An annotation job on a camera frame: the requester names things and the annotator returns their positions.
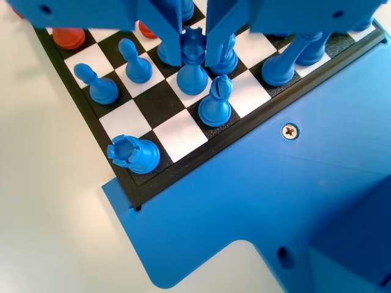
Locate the orange chess pawn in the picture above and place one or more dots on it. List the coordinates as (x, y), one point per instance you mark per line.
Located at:
(146, 29)

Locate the silver cross-head screw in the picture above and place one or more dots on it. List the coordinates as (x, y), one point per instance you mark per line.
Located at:
(290, 131)

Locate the blue chess bishop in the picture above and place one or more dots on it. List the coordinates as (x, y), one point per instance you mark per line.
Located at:
(314, 56)
(215, 105)

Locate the blue chess pawn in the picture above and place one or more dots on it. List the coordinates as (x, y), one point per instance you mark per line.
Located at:
(137, 65)
(187, 10)
(99, 87)
(161, 53)

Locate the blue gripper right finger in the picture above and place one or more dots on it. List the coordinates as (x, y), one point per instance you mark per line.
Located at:
(223, 18)

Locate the blue base plate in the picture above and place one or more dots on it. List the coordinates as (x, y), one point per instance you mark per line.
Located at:
(244, 198)

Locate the orange chess queen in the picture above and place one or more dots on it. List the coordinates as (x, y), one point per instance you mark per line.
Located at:
(68, 38)

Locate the blue chess queen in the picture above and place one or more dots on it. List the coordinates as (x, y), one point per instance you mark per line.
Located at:
(192, 79)

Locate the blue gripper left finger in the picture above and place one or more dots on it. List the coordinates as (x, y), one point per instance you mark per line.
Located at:
(165, 18)

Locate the black white chessboard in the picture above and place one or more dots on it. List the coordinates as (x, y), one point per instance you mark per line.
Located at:
(159, 100)

